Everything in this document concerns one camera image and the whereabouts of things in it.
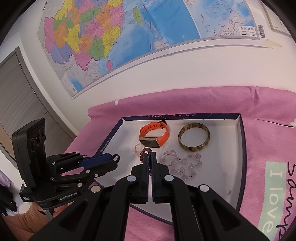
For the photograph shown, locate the pink knit sleeve forearm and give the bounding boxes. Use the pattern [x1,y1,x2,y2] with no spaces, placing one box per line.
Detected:
[4,202,49,233]

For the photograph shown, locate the purple white jewelry box tray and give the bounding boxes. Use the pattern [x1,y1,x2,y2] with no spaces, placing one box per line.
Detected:
[95,113,246,210]

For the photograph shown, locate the person's left hand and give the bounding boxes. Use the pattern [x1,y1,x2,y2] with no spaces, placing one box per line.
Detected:
[36,203,70,218]

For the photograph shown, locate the dark red bead bracelet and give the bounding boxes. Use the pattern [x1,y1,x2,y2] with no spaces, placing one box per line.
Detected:
[139,147,155,181]

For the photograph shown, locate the pink floral bedsheet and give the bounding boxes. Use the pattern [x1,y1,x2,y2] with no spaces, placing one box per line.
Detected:
[67,86,295,240]

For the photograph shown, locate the clear pink crystal bracelet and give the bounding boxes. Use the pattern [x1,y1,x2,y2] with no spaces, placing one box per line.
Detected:
[160,150,204,181]

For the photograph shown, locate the pink ring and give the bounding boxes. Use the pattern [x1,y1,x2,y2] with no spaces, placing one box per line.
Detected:
[134,143,146,156]

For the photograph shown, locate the colourful wall map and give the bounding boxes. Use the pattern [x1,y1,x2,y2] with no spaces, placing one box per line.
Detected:
[38,1,265,98]

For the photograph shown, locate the orange smart watch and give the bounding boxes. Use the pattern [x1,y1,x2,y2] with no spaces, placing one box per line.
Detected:
[138,120,171,148]

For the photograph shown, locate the grey wooden door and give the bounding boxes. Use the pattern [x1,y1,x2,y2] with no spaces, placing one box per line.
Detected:
[1,48,76,162]

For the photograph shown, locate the white wall socket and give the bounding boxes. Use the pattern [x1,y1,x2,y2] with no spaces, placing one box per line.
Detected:
[261,2,291,37]

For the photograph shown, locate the tortoiseshell bangle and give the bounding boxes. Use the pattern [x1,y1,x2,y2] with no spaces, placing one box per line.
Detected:
[178,123,211,152]

